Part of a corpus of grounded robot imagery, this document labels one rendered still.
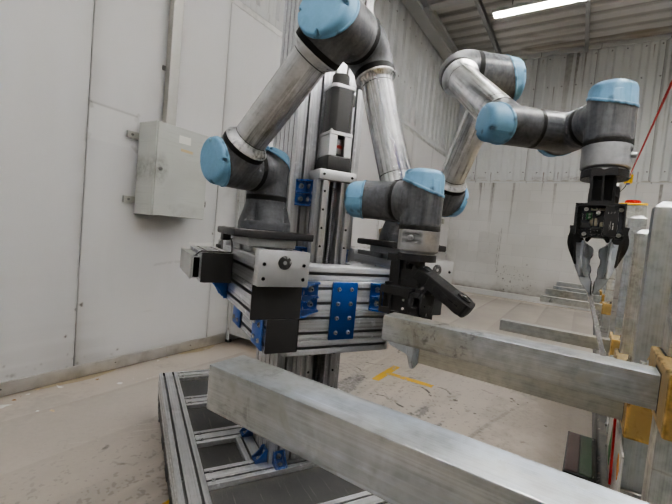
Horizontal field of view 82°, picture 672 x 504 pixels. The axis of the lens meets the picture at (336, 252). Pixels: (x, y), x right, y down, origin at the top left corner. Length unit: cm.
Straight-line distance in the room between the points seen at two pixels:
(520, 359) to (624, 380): 8
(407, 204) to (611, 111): 37
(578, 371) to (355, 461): 26
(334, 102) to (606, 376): 111
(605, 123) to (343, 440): 71
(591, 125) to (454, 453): 70
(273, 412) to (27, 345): 261
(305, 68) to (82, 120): 207
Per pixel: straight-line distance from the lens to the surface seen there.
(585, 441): 94
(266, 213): 108
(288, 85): 93
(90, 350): 297
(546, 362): 43
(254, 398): 25
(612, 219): 77
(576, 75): 940
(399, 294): 71
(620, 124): 82
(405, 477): 20
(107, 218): 285
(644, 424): 67
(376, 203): 73
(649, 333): 71
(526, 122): 84
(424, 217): 69
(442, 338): 44
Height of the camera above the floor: 105
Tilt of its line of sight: 3 degrees down
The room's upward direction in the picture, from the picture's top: 5 degrees clockwise
